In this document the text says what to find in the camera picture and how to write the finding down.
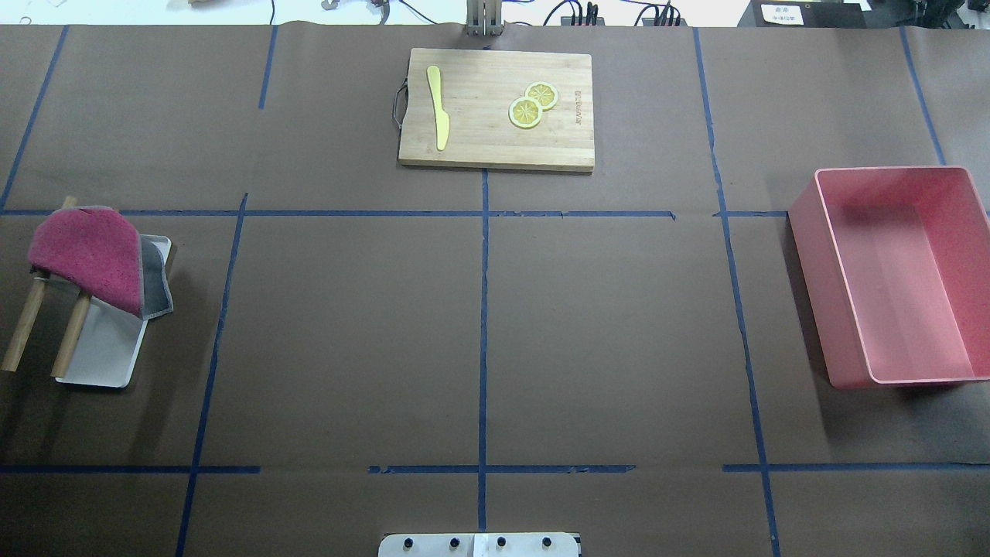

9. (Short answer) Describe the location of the magenta and grey cleaning cloth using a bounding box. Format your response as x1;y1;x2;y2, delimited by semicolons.
28;206;174;320

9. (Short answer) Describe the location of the yellow plastic knife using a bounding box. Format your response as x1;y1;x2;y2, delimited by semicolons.
425;66;450;152

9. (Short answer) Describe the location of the front lemon slice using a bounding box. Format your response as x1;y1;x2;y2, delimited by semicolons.
507;96;544;129

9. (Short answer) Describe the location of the lemon slice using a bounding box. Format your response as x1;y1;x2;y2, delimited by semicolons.
507;96;544;129
524;81;560;111

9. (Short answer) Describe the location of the bamboo cutting board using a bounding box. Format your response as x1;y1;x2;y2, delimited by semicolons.
398;47;596;173

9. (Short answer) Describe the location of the rear lemon slice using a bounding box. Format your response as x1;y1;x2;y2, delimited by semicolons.
524;81;560;111

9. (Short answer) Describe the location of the white tray wooden towel rack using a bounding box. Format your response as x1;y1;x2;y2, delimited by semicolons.
2;196;172;388

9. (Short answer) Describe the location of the pink plastic bin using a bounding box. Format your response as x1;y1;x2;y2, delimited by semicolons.
788;166;989;389

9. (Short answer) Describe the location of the aluminium frame post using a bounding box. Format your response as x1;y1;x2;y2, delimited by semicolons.
466;0;505;36

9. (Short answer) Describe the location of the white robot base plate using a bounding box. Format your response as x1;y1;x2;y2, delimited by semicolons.
377;531;582;556

